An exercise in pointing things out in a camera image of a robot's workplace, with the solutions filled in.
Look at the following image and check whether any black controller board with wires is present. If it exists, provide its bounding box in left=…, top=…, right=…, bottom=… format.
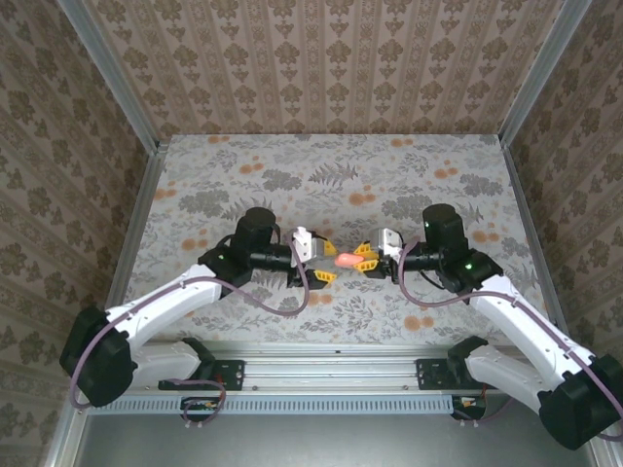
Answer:
left=450, top=393, right=489, bottom=422
left=180, top=396, right=221, bottom=422

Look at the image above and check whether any floral patterned table cover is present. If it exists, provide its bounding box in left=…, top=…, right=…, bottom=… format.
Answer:
left=124, top=133, right=556, bottom=347

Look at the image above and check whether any aluminium frame post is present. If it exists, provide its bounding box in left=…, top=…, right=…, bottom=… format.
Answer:
left=55, top=0, right=163, bottom=153
left=496, top=0, right=594, bottom=150

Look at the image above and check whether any grey metal sheet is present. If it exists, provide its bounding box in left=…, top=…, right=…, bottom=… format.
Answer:
left=72, top=413, right=598, bottom=467

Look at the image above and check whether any aluminium side rail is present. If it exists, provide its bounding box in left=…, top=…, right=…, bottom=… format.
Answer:
left=499, top=140, right=623, bottom=467
left=41, top=139, right=170, bottom=467

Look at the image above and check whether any grey slotted cable duct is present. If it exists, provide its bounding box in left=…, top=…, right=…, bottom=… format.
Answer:
left=96, top=394, right=455, bottom=415

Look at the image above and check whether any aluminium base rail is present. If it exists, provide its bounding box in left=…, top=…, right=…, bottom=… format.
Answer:
left=130, top=340, right=507, bottom=396

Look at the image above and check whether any short purple cable loop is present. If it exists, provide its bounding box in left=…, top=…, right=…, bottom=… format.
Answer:
left=459, top=388, right=517, bottom=429
left=165, top=377, right=229, bottom=430

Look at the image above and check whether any black mounting plate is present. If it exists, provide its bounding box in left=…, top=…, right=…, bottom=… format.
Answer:
left=416, top=358, right=507, bottom=391
left=158, top=358, right=245, bottom=391

